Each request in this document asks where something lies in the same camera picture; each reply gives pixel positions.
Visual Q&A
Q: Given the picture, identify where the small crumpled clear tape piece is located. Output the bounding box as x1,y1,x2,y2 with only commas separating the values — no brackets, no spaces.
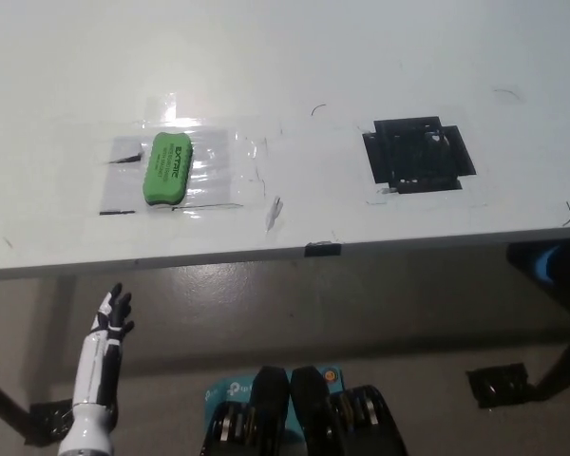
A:
264,195,285,235

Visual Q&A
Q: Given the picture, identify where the black tape square patch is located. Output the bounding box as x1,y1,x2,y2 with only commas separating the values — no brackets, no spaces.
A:
362,115,477,196

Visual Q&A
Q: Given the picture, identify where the clear plastic sheet taped down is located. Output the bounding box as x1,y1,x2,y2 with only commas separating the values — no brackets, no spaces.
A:
97,125,246,218

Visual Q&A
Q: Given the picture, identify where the teal TP-Link box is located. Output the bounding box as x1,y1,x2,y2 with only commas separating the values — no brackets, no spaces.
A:
203,364,346,441

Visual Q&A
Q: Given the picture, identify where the small black tape strip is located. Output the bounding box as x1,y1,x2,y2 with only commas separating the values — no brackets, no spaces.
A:
304,241,344,258

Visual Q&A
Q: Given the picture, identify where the green whiteboard eraser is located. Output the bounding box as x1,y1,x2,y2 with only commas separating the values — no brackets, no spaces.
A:
141,131,195,209

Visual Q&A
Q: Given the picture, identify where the clear tape strip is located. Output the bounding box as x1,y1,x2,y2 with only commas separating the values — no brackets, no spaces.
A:
144,92,180,125

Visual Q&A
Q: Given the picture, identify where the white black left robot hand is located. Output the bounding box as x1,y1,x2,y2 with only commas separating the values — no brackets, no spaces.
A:
58,282,136,456

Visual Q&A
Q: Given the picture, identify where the black box with blue patch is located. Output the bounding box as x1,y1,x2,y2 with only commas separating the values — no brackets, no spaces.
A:
505,240,570,330

